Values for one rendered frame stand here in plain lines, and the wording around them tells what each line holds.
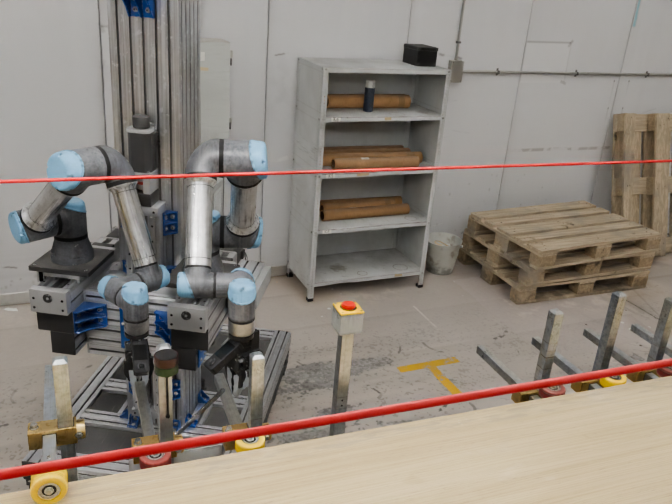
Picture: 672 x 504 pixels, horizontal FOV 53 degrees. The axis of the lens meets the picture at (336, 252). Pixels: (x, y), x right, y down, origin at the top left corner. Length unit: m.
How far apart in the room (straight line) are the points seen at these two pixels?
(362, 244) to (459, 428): 3.22
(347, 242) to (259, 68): 1.45
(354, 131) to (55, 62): 1.95
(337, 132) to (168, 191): 2.35
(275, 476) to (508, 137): 4.16
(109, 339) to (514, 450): 1.51
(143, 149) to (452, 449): 1.43
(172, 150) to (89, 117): 1.85
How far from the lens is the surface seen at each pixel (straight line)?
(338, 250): 5.07
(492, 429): 2.09
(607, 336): 2.53
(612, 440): 2.19
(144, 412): 2.12
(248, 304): 1.88
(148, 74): 2.52
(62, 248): 2.62
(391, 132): 4.95
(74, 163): 2.16
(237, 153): 2.05
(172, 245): 2.68
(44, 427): 1.93
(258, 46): 4.48
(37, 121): 4.35
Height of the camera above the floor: 2.10
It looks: 23 degrees down
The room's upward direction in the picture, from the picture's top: 5 degrees clockwise
